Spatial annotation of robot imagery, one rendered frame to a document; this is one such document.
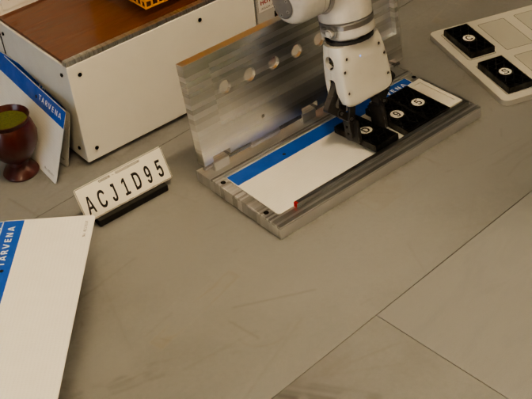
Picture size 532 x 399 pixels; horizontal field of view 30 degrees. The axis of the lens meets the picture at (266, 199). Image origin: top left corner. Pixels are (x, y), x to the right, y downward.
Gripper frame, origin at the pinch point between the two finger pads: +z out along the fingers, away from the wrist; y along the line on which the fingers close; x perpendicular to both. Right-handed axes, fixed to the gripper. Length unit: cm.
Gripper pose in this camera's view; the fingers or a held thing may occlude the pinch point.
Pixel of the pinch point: (366, 123)
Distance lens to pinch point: 160.3
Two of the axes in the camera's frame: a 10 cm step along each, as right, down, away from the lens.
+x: -6.0, -2.7, 7.5
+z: 2.1, 8.5, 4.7
